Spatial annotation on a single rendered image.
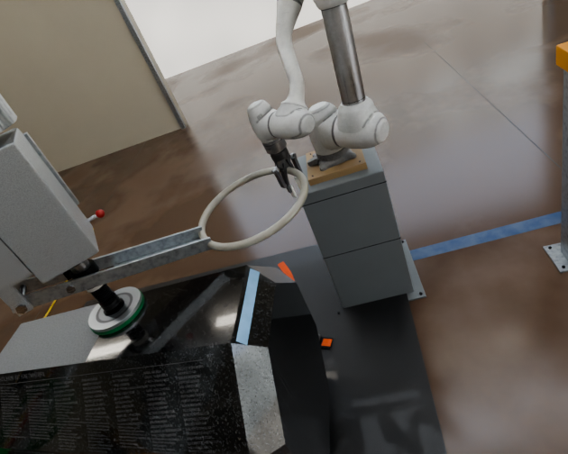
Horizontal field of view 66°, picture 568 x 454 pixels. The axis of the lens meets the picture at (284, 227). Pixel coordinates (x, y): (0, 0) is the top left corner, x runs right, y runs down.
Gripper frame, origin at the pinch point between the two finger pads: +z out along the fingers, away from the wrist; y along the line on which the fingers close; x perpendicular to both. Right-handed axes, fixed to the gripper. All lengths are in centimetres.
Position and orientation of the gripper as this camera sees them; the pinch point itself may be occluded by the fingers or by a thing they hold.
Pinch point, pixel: (296, 187)
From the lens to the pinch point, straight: 190.1
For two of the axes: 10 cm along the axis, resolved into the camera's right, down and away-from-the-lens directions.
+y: -6.5, 6.5, -3.9
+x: 6.5, 2.1, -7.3
